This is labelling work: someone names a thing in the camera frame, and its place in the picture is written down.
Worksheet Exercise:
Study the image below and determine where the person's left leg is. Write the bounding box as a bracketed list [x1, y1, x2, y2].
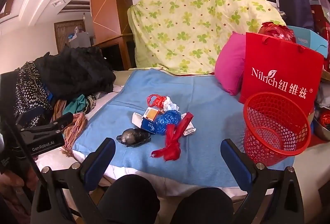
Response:
[97, 174, 160, 224]

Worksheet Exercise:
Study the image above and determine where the red mesh basket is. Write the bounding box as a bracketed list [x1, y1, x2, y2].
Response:
[243, 92, 312, 166]

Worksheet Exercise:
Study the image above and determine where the green clover print quilt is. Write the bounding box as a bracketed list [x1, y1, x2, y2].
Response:
[127, 0, 286, 76]

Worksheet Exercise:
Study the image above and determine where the red paper bag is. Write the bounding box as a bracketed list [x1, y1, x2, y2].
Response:
[238, 32, 325, 116]

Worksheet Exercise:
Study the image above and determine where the person's leg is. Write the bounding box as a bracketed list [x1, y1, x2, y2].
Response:
[170, 187, 243, 224]
[97, 174, 160, 224]

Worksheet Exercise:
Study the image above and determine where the orange and white medicine box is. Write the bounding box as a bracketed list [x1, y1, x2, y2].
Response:
[143, 107, 165, 120]

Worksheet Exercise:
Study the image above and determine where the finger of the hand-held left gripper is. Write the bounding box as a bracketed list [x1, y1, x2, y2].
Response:
[50, 112, 81, 134]

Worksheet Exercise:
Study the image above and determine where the light blue cardboard box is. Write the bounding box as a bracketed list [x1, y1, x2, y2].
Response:
[286, 25, 329, 55]

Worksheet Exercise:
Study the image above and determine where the pink pillow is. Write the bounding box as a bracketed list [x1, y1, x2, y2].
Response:
[214, 32, 248, 95]

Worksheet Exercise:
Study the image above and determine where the teal cloth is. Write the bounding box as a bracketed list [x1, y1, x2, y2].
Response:
[63, 94, 89, 115]

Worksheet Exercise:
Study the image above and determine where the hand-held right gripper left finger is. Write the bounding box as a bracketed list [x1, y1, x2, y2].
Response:
[30, 138, 116, 224]

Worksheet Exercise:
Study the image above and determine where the blue and white medicine box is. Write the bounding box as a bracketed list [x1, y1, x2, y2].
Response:
[132, 111, 159, 135]

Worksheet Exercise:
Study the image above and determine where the striped scarf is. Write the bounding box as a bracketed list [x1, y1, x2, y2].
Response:
[52, 99, 88, 157]

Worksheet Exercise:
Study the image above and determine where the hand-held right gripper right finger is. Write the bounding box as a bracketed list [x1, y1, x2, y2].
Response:
[220, 138, 306, 224]

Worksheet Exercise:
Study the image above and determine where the red plastic bag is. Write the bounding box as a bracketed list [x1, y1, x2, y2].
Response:
[146, 94, 168, 109]
[320, 113, 330, 128]

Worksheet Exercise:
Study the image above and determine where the wooden lattice door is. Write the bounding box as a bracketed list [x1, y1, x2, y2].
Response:
[54, 20, 85, 52]

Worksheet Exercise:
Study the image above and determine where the shiny red plastic wrap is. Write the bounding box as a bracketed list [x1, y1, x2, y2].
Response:
[258, 21, 297, 44]

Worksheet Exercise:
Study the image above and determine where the person's left hand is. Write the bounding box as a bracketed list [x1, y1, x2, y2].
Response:
[0, 169, 33, 190]

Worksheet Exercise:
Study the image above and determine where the black plastic ball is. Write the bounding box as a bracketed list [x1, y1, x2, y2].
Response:
[116, 128, 152, 147]

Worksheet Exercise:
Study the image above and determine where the person's right leg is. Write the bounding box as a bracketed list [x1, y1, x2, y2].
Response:
[170, 187, 243, 224]

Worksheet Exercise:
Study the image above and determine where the blue towel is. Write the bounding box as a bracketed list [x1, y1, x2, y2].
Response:
[72, 68, 296, 187]

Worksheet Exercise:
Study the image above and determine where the steel basin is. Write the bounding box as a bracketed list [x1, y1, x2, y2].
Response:
[312, 111, 330, 140]

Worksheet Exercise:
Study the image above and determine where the black white dotted garment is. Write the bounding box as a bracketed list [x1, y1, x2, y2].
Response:
[14, 61, 53, 121]

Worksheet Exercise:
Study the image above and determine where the blue plastic bag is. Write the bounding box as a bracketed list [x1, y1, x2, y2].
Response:
[153, 110, 182, 135]

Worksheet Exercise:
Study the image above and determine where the red plastic bag in basin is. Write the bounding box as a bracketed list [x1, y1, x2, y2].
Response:
[320, 113, 330, 128]

